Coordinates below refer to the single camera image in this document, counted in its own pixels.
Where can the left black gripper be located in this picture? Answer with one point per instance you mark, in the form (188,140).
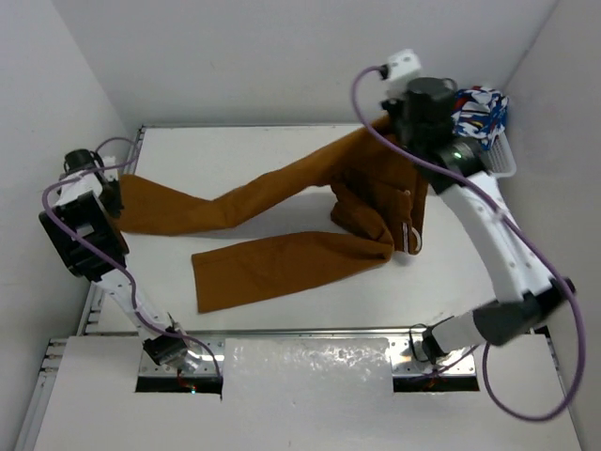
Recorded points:
(114,209)

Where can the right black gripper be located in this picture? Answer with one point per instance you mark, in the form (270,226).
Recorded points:
(392,106)

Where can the brown trousers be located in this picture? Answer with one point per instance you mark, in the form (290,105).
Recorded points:
(343,209)

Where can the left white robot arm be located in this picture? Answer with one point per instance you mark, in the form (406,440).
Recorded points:
(168,345)

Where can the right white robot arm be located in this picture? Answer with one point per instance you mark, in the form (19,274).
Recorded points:
(526,293)

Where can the blue white patterned cloth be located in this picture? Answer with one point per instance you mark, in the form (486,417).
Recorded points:
(480,112)

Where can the white plastic basket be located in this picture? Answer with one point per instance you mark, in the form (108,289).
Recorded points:
(499,160)

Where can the white front cover board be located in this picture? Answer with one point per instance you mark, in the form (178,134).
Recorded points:
(289,394)

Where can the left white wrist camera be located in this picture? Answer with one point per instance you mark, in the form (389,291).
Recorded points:
(106,165)

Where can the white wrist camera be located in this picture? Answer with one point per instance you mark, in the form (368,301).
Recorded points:
(398,71)
(106,165)

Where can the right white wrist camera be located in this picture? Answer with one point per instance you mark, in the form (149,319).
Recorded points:
(398,71)

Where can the aluminium table frame rail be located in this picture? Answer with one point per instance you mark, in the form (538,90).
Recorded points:
(127,160)

